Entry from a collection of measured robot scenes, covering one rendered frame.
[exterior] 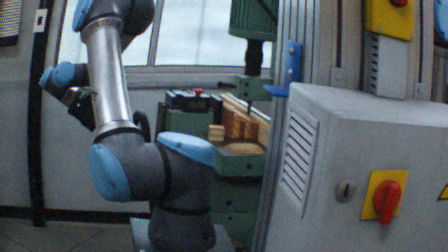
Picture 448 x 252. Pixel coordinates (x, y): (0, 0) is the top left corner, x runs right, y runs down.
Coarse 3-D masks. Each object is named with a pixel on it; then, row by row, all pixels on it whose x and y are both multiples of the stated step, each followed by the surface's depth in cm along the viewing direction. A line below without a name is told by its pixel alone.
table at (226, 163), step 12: (216, 144) 183; (228, 144) 185; (216, 156) 179; (228, 156) 174; (240, 156) 175; (252, 156) 176; (264, 156) 177; (216, 168) 179; (228, 168) 175; (240, 168) 176; (252, 168) 177; (264, 168) 178
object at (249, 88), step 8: (240, 80) 196; (248, 80) 196; (256, 80) 197; (264, 80) 198; (272, 80) 199; (232, 88) 202; (240, 88) 196; (248, 88) 197; (256, 88) 198; (264, 88) 199; (240, 96) 197; (248, 96) 198; (256, 96) 198; (264, 96) 199; (272, 96) 200
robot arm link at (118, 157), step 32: (96, 0) 130; (128, 0) 135; (96, 32) 129; (96, 64) 126; (96, 96) 124; (96, 128) 123; (128, 128) 119; (96, 160) 117; (128, 160) 116; (160, 160) 120; (128, 192) 116; (160, 192) 120
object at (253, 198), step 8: (216, 184) 181; (224, 184) 182; (232, 184) 183; (240, 184) 183; (248, 184) 184; (256, 184) 185; (216, 192) 181; (224, 192) 182; (232, 192) 183; (240, 192) 184; (248, 192) 185; (256, 192) 185; (216, 200) 182; (224, 200) 183; (232, 200) 184; (240, 200) 184; (248, 200) 185; (256, 200) 186; (216, 208) 183; (224, 208) 184; (232, 208) 184; (240, 208) 185; (248, 208) 186; (256, 208) 187
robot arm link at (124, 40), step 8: (136, 0) 136; (144, 0) 137; (152, 0) 141; (136, 8) 136; (144, 8) 138; (152, 8) 141; (136, 16) 137; (144, 16) 139; (152, 16) 143; (128, 24) 139; (136, 24) 140; (144, 24) 143; (128, 32) 146; (136, 32) 146; (120, 40) 151; (128, 40) 152; (88, 80) 171
